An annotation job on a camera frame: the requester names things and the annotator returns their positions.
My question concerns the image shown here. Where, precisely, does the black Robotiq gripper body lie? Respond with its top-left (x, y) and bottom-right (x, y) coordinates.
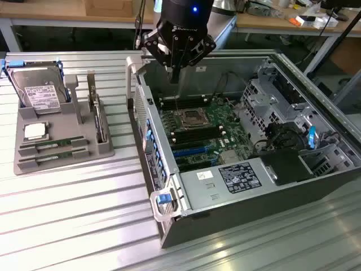
top-left (156, 0), bottom-right (214, 43)

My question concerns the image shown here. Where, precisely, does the green RAM stick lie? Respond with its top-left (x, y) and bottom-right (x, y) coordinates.
top-left (34, 139), bottom-right (73, 148)
top-left (34, 150), bottom-right (76, 162)

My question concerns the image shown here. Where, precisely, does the black RAM slot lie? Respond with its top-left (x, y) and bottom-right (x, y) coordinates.
top-left (159, 95), bottom-right (209, 104)
top-left (170, 129), bottom-right (226, 143)
top-left (160, 99), bottom-right (211, 111)
top-left (169, 125), bottom-right (224, 137)

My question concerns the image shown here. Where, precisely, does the thin socket locking lever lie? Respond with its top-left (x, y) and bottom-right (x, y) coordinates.
top-left (174, 95), bottom-right (187, 131)

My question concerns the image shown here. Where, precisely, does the CPU socket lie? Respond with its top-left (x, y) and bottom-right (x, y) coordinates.
top-left (180, 108), bottom-right (212, 128)

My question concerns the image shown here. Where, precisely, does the cluttered wooden desk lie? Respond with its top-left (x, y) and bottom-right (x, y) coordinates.
top-left (235, 0), bottom-right (361, 74)

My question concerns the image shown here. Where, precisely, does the silver disk bay cage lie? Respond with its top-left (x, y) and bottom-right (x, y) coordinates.
top-left (241, 62), bottom-right (301, 133)

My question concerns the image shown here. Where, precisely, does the graphics card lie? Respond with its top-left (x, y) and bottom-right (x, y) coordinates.
top-left (86, 72), bottom-right (109, 143)

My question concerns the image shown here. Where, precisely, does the green motherboard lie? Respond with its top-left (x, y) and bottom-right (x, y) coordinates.
top-left (157, 95), bottom-right (254, 173)

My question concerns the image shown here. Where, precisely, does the blue disk caddy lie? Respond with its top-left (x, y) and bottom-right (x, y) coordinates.
top-left (0, 58), bottom-right (71, 106)

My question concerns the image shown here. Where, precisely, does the blue expansion slot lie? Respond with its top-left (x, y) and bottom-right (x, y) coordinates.
top-left (173, 146), bottom-right (217, 158)

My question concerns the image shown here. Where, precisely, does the orange and white small box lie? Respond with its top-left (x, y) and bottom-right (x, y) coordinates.
top-left (290, 15), bottom-right (309, 27)

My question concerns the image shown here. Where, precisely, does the black expansion slot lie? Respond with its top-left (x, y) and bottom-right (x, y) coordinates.
top-left (176, 158), bottom-right (215, 171)

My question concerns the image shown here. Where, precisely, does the black fan shroud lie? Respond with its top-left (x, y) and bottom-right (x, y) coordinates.
top-left (265, 123), bottom-right (300, 153)

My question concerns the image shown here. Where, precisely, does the silver hard disk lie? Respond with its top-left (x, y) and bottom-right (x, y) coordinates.
top-left (11, 66), bottom-right (63, 115)

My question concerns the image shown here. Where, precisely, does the silver power supply unit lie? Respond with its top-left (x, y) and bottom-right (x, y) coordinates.
top-left (179, 158), bottom-right (279, 212)

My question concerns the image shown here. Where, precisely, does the blue disk bay latch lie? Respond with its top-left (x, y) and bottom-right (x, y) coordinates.
top-left (308, 126), bottom-right (317, 151)

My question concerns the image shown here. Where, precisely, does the silver CPU chip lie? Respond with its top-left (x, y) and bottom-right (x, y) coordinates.
top-left (24, 123), bottom-right (49, 141)

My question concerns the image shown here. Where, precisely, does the black slanted pole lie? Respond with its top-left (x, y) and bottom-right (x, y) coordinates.
top-left (334, 11), bottom-right (361, 73)

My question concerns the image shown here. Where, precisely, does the grey parts rack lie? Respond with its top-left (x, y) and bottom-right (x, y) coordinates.
top-left (13, 70), bottom-right (116, 176)

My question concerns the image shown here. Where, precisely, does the open black PC case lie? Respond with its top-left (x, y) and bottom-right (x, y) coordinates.
top-left (126, 49), bottom-right (361, 249)

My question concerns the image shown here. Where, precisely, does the black arm cable with connector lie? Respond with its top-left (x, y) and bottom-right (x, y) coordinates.
top-left (133, 0), bottom-right (147, 49)

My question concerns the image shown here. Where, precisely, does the wooden desk with grey frame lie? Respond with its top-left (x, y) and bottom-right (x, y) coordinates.
top-left (0, 0), bottom-right (155, 52)

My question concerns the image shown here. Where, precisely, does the grey case handle blue latch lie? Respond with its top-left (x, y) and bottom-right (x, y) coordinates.
top-left (150, 190), bottom-right (181, 221)

